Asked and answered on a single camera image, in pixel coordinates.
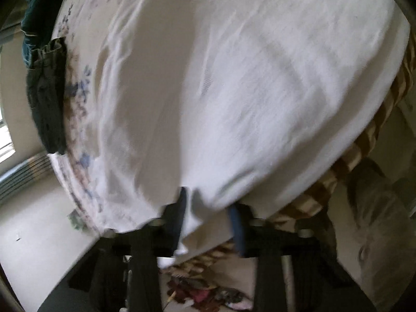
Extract white pants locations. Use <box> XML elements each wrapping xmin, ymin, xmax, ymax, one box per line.
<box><xmin>94</xmin><ymin>0</ymin><xmax>411</xmax><ymax>269</ymax></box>

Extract floral bed blanket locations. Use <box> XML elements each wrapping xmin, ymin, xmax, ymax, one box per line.
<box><xmin>48</xmin><ymin>0</ymin><xmax>416</xmax><ymax>267</ymax></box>

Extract folded blue jeans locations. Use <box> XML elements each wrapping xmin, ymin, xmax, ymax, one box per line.
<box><xmin>26</xmin><ymin>37</ymin><xmax>67</xmax><ymax>155</ymax></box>

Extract dark green velvet quilt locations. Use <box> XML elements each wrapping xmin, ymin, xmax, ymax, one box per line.
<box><xmin>21</xmin><ymin>0</ymin><xmax>63</xmax><ymax>67</ymax></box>

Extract window with metal bars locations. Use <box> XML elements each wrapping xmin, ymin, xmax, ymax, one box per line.
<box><xmin>0</xmin><ymin>110</ymin><xmax>16</xmax><ymax>163</ymax></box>

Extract pink quilted pajama legs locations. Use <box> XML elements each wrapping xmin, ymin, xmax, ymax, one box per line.
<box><xmin>347</xmin><ymin>159</ymin><xmax>415</xmax><ymax>311</ymax></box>

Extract green striped curtain left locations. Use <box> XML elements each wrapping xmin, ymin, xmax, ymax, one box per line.
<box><xmin>0</xmin><ymin>153</ymin><xmax>53</xmax><ymax>204</ymax></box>

